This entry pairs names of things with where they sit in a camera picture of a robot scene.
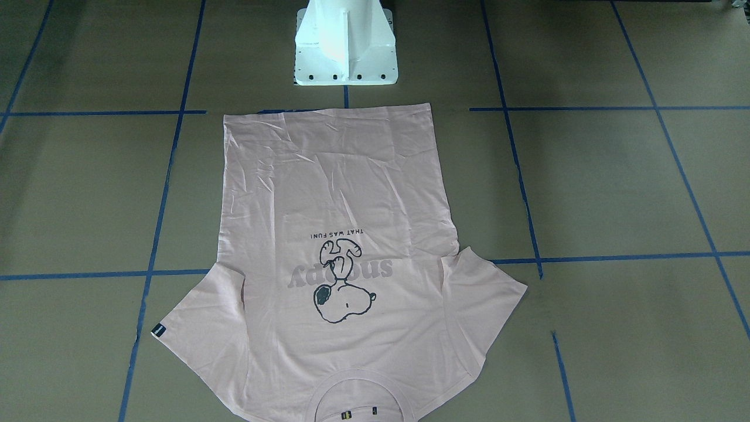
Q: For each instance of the pink Snoopy t-shirt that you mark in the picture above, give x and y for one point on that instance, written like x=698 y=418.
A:
x=340 y=292

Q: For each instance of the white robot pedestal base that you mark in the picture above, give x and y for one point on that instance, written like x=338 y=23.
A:
x=341 y=43

